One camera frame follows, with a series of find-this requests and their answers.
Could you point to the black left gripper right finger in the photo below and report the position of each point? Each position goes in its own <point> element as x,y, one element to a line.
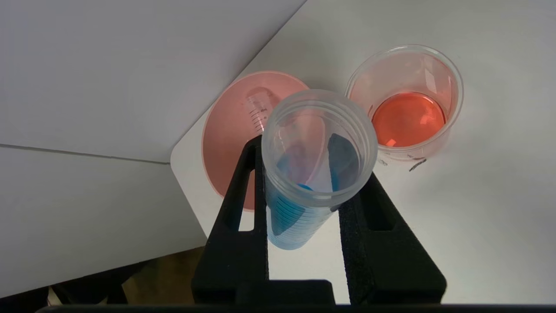
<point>386,261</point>

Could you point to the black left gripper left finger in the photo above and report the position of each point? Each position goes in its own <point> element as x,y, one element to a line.
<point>241,248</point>

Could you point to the blue pigment test tube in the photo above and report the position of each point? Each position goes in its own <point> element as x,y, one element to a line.
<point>295,217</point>

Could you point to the red pigment test tube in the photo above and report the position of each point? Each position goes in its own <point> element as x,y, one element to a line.
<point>260,108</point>

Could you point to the pink plastic bowl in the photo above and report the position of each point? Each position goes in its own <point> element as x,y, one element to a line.
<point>230,139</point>

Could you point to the clear glass beaker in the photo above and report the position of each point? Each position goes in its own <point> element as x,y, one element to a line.
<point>408,117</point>

